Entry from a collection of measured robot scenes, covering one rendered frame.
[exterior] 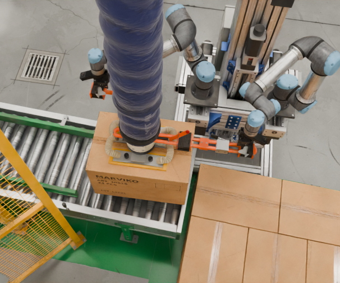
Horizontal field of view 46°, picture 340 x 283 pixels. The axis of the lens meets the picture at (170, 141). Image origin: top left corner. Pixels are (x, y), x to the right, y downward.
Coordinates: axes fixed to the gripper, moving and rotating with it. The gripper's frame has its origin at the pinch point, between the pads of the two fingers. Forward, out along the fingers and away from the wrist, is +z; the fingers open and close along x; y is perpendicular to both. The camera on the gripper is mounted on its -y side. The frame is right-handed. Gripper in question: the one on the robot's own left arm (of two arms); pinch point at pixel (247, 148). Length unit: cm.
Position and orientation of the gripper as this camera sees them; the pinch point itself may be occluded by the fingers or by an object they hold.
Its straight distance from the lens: 226.9
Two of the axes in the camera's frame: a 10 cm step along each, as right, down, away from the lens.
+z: -0.2, 4.5, 8.9
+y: -9.9, -1.2, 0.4
